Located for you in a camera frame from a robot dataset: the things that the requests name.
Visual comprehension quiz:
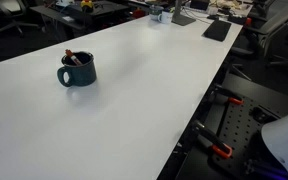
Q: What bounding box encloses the red and white marker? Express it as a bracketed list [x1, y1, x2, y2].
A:
[65, 49, 82, 65]

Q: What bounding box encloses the lower black orange clamp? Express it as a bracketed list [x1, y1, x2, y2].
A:
[191, 120, 233, 159]

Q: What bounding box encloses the yellow red toy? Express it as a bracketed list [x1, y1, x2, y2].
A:
[81, 0, 94, 13]

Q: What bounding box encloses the black side desk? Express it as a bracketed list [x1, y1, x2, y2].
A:
[31, 0, 130, 39]

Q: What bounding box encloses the left black office chair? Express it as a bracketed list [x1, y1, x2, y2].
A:
[0, 0, 39, 37]

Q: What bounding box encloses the black orange clamp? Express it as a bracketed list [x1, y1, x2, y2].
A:
[213, 84, 244, 105]
[191, 120, 233, 159]

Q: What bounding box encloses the right grey office chair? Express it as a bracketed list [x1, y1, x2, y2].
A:
[230, 5, 288, 58]

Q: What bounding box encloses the black mouse pad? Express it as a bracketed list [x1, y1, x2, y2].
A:
[203, 20, 231, 41]

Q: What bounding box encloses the upper black orange clamp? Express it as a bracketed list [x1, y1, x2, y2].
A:
[213, 84, 244, 105]

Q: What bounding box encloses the grey-green bowl mug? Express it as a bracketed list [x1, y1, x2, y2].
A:
[149, 5, 163, 21]

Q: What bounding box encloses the white mug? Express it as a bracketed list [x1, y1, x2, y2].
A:
[158, 11, 173, 24]

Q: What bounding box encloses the grey monitor stand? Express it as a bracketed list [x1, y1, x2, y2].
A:
[172, 0, 195, 26]

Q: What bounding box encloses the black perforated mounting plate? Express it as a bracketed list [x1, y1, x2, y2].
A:
[211, 96, 286, 180]

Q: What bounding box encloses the dark green ceramic mug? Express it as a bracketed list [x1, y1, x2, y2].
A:
[57, 51, 97, 87]

